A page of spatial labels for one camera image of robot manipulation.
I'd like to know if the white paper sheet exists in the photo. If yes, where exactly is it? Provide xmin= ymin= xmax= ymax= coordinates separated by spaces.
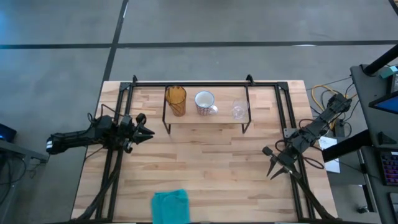
xmin=317 ymin=136 xmax=341 ymax=174

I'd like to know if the clear glass cup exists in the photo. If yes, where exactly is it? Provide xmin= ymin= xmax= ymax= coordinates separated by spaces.
xmin=231 ymin=98 xmax=250 ymax=121

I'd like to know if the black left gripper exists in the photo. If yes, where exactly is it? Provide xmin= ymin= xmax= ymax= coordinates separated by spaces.
xmin=119 ymin=114 xmax=155 ymax=153

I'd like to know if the black desk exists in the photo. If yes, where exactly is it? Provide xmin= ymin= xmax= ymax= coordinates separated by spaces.
xmin=349 ymin=43 xmax=398 ymax=224

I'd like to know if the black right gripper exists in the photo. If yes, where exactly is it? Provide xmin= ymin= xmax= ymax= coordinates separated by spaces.
xmin=266 ymin=148 xmax=297 ymax=181

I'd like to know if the yellow cable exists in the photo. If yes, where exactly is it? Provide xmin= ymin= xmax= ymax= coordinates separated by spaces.
xmin=311 ymin=84 xmax=357 ymax=131

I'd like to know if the red white patterned mug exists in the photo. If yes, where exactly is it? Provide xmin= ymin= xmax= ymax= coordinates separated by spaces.
xmin=194 ymin=90 xmax=219 ymax=116

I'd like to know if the grey metal mount plate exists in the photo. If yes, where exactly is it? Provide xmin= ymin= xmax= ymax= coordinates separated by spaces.
xmin=283 ymin=127 xmax=299 ymax=139

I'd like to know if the backlit keyboard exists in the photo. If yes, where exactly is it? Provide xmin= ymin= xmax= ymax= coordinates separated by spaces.
xmin=379 ymin=151 xmax=398 ymax=187

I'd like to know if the black metal table frame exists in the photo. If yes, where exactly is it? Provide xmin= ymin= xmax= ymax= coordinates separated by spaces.
xmin=71 ymin=74 xmax=337 ymax=223

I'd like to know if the monitor with blue screen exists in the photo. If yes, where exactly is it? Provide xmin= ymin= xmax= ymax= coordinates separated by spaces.
xmin=369 ymin=91 xmax=398 ymax=114

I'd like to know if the wooden shelf with black frame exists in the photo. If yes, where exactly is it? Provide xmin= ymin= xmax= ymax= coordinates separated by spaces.
xmin=162 ymin=83 xmax=252 ymax=135

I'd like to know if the small teal box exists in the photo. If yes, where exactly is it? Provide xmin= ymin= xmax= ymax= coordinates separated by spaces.
xmin=379 ymin=65 xmax=398 ymax=79

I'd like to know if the teal cloth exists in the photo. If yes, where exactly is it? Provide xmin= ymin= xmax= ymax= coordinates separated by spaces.
xmin=151 ymin=189 xmax=191 ymax=224

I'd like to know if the tall amber plastic cup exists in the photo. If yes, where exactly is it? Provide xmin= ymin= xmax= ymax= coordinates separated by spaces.
xmin=164 ymin=85 xmax=188 ymax=118

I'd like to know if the blue lit device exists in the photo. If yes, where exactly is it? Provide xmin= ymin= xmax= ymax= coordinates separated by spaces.
xmin=0 ymin=123 xmax=17 ymax=144

